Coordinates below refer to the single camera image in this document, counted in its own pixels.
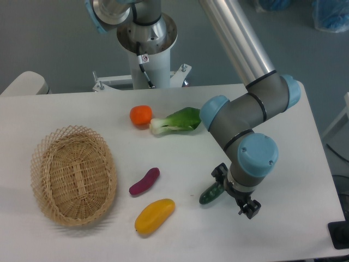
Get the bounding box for purple sweet potato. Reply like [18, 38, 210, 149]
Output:
[129, 168, 160, 196]

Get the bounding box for orange tangerine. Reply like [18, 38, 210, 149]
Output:
[129, 105, 153, 126]

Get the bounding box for blue plastic bag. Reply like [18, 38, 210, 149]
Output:
[312, 0, 348, 33]
[253, 0, 291, 13]

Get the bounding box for black floor cable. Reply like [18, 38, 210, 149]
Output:
[326, 142, 349, 162]

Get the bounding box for woven wicker basket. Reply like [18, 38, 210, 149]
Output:
[31, 126, 117, 227]

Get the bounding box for yellow mango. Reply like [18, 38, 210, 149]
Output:
[134, 199, 176, 235]

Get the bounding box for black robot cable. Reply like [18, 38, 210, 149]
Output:
[135, 41, 156, 90]

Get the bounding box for green bok choy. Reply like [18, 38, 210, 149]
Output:
[149, 107, 201, 135]

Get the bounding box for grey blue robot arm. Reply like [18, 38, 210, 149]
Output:
[85, 1, 300, 218]

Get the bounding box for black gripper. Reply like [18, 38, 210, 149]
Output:
[211, 163, 261, 219]

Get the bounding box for black device at edge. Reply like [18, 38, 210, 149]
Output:
[328, 221, 348, 249]

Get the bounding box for blue plastic bag right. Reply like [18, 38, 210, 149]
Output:
[312, 0, 348, 33]

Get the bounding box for dark green cucumber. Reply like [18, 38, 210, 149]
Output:
[199, 182, 225, 205]

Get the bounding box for blue plastic bag middle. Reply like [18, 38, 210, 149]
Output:
[253, 0, 291, 13]

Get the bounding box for white furniture frame right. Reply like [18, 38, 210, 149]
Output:
[321, 92, 348, 141]

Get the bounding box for white chair armrest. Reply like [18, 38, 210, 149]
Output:
[1, 71, 52, 97]

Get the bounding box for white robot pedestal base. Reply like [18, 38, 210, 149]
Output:
[93, 13, 192, 92]

